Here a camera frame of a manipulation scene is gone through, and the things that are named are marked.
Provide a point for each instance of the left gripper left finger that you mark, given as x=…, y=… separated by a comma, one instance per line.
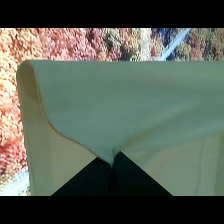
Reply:
x=90, y=181

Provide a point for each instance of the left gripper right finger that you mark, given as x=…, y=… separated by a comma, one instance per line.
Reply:
x=136, y=180

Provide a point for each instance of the cream white garment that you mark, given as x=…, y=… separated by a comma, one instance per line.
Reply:
x=133, y=100

